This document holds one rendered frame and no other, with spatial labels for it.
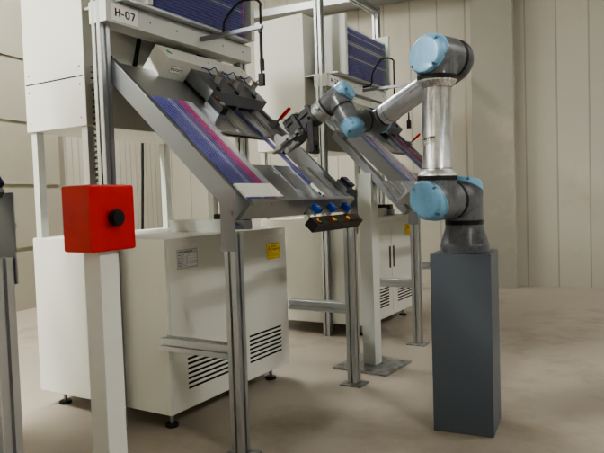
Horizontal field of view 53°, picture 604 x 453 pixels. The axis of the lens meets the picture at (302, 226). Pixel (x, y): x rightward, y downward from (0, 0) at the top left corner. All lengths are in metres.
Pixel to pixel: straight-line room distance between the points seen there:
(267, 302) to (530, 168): 3.06
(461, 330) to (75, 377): 1.33
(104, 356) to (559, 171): 4.00
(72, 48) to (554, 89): 3.68
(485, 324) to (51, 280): 1.49
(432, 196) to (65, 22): 1.36
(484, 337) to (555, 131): 3.25
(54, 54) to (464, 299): 1.59
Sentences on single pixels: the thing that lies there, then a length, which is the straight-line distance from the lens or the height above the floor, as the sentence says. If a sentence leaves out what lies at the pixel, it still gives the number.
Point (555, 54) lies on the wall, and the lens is 5.10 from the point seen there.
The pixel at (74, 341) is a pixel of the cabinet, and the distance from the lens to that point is 2.32.
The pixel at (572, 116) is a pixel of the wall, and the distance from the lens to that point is 5.02.
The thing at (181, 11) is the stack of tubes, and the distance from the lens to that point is 2.34.
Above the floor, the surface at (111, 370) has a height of 0.33.
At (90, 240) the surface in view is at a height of 0.65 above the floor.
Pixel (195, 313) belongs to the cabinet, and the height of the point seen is 0.37.
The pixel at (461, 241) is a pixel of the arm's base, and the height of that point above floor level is 0.59.
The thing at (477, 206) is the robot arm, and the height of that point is 0.69.
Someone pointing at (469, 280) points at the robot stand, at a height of 0.47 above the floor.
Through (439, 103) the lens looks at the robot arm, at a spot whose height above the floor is 0.99.
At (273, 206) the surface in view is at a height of 0.71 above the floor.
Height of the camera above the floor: 0.73
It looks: 3 degrees down
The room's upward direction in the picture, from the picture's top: 2 degrees counter-clockwise
